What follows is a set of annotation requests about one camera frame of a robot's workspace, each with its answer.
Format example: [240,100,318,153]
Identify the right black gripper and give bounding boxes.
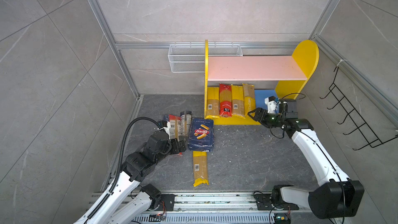
[247,108,285,129]

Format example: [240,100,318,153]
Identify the yellow spaghetti pack white lettering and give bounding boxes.
[243,84,256,117]

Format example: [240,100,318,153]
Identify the yellow spaghetti pack barcode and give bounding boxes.
[231,85,245,118]

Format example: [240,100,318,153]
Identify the yellow spaghetti pack top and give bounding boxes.
[205,87,220,119]

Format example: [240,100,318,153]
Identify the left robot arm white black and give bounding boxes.
[76,130,188,224]

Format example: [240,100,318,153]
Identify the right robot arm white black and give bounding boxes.
[247,97,364,219]

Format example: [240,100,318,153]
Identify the blue Barilla pasta bag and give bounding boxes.
[188,118,214,152]

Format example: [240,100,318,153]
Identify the yellow pink blue shelf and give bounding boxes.
[205,40,319,106]

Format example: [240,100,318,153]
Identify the red blue spaghetti pack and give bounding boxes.
[163,115,182,141]

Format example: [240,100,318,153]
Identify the dark label spaghetti pack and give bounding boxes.
[180,111,192,136]

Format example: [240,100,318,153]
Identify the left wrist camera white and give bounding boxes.
[165,120,176,135]

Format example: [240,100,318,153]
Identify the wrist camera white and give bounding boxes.
[165,120,176,135]
[264,96,279,114]

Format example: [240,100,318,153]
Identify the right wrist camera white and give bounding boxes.
[264,96,279,114]

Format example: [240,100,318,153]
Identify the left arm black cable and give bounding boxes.
[83,117,162,222]

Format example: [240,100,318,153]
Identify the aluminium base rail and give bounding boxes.
[90,192,343,224]

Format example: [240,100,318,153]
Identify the white wire mesh basket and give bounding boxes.
[168,43,243,73]

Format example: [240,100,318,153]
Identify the black wire hook rack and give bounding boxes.
[320,67,398,151]

